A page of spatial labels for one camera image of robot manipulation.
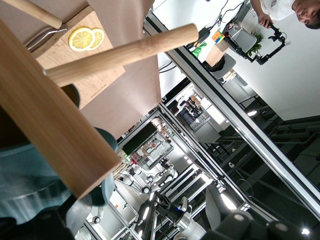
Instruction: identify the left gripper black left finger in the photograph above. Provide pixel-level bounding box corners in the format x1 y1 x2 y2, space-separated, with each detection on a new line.
0 198 92 240

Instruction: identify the long aluminium frame rail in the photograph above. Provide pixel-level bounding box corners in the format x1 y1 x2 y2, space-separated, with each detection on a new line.
143 13 320 218

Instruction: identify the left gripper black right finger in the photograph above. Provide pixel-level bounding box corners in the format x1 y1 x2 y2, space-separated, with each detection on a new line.
202 186 301 240

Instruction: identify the small wooden box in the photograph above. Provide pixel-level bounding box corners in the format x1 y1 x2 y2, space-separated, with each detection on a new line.
204 41 230 68

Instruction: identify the wooden mug rack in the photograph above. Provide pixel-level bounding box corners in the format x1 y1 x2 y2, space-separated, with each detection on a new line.
0 0 200 201

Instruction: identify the dark teal cup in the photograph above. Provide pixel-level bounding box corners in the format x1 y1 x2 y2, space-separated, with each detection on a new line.
0 83 119 225

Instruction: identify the grey chair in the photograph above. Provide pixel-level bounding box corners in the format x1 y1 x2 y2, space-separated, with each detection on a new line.
233 29 258 54

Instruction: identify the bamboo cutting board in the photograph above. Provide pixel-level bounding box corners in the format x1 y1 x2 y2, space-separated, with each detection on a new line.
24 5 126 111

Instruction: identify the lemon slice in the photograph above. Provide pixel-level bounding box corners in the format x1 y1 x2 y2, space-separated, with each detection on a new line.
88 27 106 50
67 26 96 53

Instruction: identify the black handheld teleoperation device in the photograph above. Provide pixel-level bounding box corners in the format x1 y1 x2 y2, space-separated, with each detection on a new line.
226 21 292 66

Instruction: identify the black monitor screen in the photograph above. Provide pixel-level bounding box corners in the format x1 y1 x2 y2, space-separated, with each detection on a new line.
121 123 158 156

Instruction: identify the green potted plant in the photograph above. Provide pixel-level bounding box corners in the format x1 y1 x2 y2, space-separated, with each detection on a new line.
246 31 265 58

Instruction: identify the colourful puzzle cube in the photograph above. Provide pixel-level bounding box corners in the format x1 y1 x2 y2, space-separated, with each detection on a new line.
211 29 226 45

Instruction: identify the person in white shirt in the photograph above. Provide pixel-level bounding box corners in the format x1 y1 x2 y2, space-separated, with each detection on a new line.
249 0 320 30

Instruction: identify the green toy object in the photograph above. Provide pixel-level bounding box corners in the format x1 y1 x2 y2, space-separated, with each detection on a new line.
190 41 209 58

